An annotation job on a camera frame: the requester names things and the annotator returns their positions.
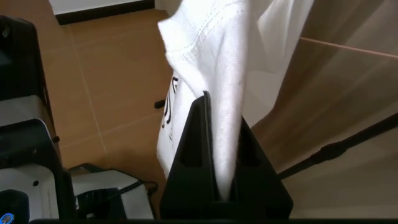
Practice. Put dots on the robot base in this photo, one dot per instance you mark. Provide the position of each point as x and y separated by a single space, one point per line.
31 140

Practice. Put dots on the pink clothes hanger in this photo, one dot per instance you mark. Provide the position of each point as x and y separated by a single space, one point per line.
348 47

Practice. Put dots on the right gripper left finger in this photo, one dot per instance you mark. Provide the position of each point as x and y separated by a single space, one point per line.
189 174

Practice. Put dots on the white printed t-shirt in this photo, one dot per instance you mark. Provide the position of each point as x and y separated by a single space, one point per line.
217 62

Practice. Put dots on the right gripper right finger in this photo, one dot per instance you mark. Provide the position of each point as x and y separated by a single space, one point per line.
261 186

